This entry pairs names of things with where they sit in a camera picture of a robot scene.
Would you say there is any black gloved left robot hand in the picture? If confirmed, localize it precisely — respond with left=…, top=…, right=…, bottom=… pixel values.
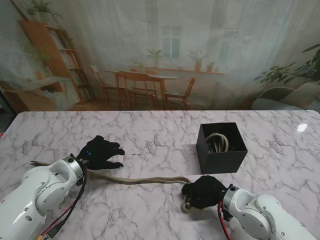
left=76, top=135, right=126, bottom=171

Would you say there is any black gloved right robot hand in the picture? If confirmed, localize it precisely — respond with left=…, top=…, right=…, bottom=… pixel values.
left=181, top=175, right=232, bottom=210

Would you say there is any black square storage box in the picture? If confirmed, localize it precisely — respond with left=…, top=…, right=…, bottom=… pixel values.
left=195, top=122, right=248, bottom=175

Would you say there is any beige woven belt looped end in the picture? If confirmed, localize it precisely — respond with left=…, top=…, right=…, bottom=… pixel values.
left=30, top=161, right=194, bottom=215

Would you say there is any beige woven belt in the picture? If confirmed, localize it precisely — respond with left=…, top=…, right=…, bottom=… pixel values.
left=205, top=132, right=230, bottom=154

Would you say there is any printed room scene backdrop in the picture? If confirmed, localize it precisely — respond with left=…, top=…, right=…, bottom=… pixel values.
left=0, top=0, right=320, bottom=112

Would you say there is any right arm red black cable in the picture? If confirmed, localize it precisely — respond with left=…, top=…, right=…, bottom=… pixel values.
left=217, top=199, right=232, bottom=240

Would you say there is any arm red black cable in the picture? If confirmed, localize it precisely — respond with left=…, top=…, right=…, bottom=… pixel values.
left=217, top=199, right=232, bottom=240
left=37, top=167, right=89, bottom=238

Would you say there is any left arm red black cable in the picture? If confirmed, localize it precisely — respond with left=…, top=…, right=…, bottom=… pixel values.
left=37, top=167, right=89, bottom=238

